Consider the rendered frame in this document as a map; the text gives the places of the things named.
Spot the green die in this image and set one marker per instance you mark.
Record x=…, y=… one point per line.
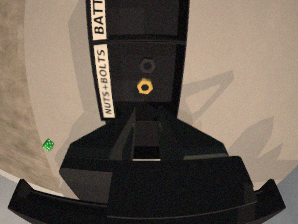
x=48, y=144

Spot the yellow hex nut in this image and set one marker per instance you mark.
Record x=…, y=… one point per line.
x=144, y=85

